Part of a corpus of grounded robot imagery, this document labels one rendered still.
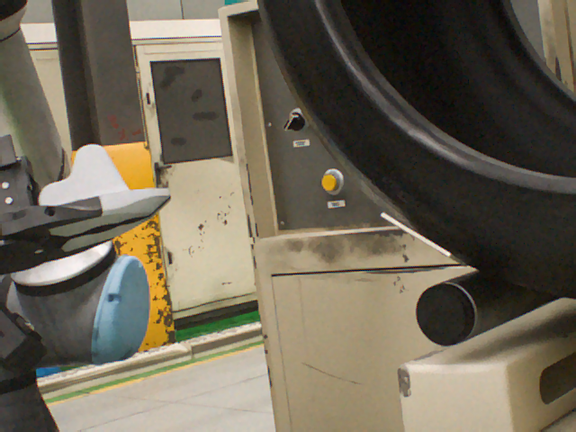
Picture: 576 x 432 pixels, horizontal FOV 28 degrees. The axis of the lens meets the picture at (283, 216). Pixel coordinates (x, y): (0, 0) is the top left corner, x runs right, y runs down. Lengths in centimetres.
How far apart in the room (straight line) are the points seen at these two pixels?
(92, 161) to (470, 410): 32
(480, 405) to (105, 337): 54
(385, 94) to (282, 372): 107
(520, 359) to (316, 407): 101
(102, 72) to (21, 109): 533
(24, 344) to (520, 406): 35
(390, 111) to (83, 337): 56
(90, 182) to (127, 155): 567
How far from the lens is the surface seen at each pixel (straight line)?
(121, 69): 659
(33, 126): 120
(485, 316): 84
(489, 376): 82
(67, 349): 129
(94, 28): 653
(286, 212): 185
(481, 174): 78
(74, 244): 88
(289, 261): 180
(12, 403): 136
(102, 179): 85
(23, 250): 86
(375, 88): 82
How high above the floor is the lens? 103
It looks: 3 degrees down
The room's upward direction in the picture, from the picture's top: 8 degrees counter-clockwise
